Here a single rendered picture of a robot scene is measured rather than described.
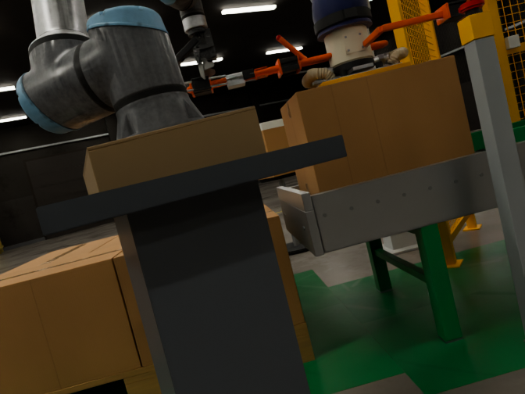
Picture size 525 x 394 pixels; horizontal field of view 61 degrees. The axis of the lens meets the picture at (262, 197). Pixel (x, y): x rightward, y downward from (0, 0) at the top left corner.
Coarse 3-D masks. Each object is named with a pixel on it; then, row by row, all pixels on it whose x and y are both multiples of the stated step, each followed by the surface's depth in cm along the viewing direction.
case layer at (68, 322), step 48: (96, 240) 251; (0, 288) 153; (48, 288) 154; (96, 288) 155; (288, 288) 161; (0, 336) 154; (48, 336) 155; (96, 336) 156; (144, 336) 158; (0, 384) 154; (48, 384) 156
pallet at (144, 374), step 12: (300, 324) 162; (300, 336) 162; (300, 348) 162; (132, 372) 158; (144, 372) 158; (84, 384) 157; (96, 384) 157; (132, 384) 158; (144, 384) 158; (156, 384) 159
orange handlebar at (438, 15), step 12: (384, 24) 152; (396, 24) 152; (408, 24) 152; (372, 36) 159; (372, 48) 180; (300, 60) 174; (312, 60) 174; (324, 60) 179; (264, 72) 173; (276, 72) 178
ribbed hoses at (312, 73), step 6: (396, 48) 176; (402, 48) 168; (390, 54) 177; (396, 54) 168; (402, 54) 168; (390, 60) 168; (396, 60) 168; (312, 72) 167; (318, 72) 166; (324, 72) 166; (330, 72) 167; (306, 78) 179; (312, 78) 169; (318, 78) 168; (324, 78) 168; (330, 78) 167; (306, 84) 183; (318, 84) 186
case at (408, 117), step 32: (416, 64) 162; (448, 64) 163; (320, 96) 159; (352, 96) 160; (384, 96) 161; (416, 96) 162; (448, 96) 163; (288, 128) 189; (320, 128) 159; (352, 128) 160; (384, 128) 162; (416, 128) 163; (448, 128) 164; (352, 160) 161; (384, 160) 162; (416, 160) 163
